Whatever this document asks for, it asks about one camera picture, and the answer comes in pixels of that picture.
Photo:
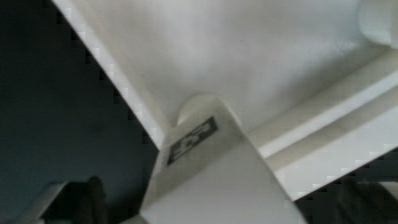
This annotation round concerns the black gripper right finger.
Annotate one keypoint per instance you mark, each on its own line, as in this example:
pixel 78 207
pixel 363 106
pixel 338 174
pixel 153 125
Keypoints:
pixel 354 201

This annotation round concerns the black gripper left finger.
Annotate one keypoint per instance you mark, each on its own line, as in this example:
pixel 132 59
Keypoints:
pixel 78 206

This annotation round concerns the white table leg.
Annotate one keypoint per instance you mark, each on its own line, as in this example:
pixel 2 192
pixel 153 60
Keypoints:
pixel 214 186

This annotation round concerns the white square table top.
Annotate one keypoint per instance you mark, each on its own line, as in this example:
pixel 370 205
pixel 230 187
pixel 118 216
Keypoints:
pixel 276 54

